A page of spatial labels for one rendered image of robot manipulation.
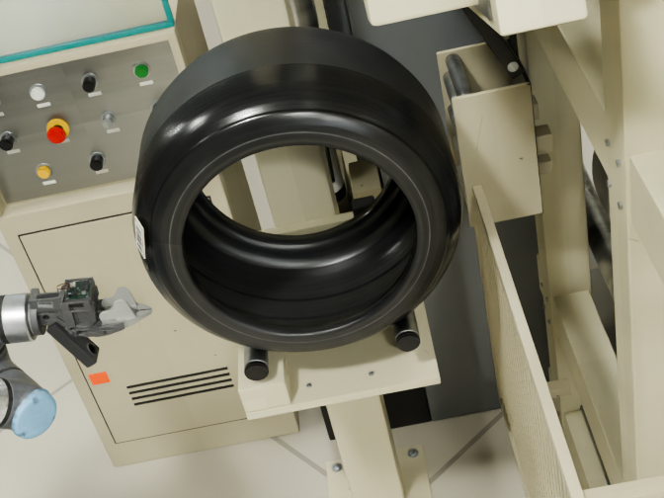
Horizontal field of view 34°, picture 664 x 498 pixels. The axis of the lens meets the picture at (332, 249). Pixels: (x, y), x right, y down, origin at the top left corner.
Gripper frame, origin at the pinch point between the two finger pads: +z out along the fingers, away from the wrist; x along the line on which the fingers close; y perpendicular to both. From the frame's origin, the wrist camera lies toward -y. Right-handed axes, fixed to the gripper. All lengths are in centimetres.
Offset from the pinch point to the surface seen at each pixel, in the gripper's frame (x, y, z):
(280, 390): -10.5, -12.7, 23.3
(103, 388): 59, -73, -29
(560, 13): -47, 74, 62
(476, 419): 52, -92, 71
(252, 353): -7.6, -5.5, 19.1
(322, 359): 0.2, -15.8, 31.6
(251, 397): -10.5, -13.7, 17.9
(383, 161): -12, 35, 45
